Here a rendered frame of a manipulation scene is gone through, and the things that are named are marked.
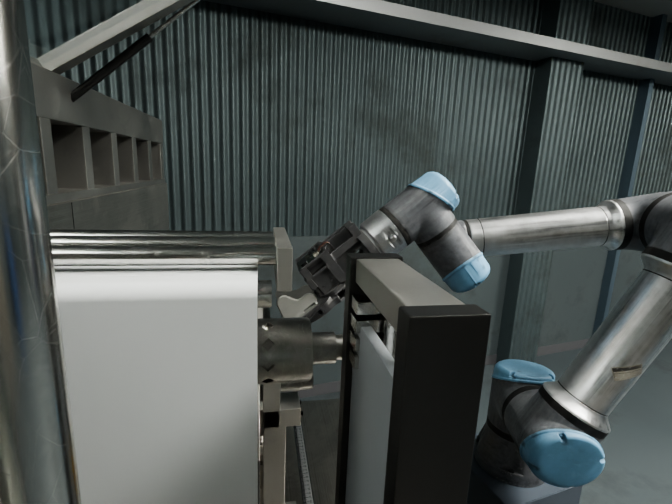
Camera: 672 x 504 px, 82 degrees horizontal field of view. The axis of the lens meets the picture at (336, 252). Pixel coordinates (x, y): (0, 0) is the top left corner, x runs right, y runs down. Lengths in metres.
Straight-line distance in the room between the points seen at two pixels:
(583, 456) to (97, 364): 0.71
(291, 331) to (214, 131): 1.96
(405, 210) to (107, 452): 0.47
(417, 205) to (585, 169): 3.21
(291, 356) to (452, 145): 2.55
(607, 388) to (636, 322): 0.11
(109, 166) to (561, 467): 1.09
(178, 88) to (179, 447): 2.08
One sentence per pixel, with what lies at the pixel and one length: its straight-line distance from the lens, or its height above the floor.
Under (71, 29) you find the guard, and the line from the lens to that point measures 0.81.
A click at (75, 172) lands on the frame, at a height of 1.49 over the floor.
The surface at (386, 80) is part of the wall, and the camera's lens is 2.61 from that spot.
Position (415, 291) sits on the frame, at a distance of 0.27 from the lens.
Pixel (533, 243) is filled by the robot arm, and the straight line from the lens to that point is 0.81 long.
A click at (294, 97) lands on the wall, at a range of 2.38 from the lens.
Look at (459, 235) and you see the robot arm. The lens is 0.64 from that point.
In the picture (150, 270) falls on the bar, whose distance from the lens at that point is 0.32.
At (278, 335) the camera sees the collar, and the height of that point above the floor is 1.36.
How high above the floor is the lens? 1.52
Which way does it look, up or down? 12 degrees down
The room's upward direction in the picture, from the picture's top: 2 degrees clockwise
